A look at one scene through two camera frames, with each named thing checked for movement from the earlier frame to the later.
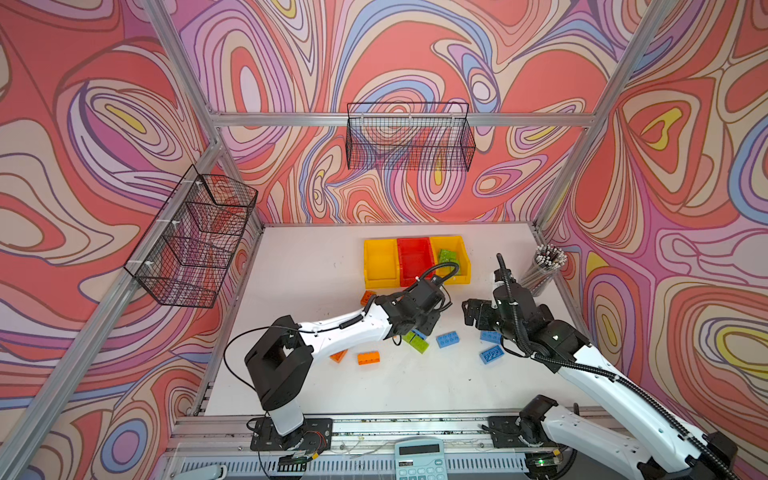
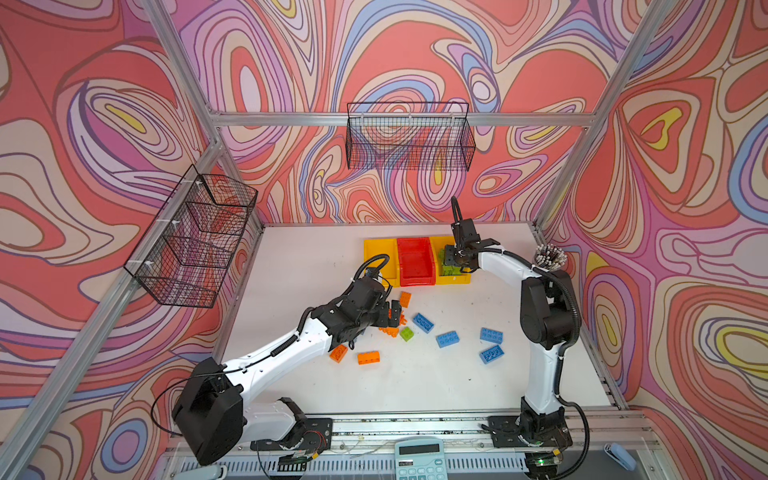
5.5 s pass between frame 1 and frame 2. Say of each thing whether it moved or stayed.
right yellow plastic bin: stayed
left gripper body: moved
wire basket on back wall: stayed
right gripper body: moved
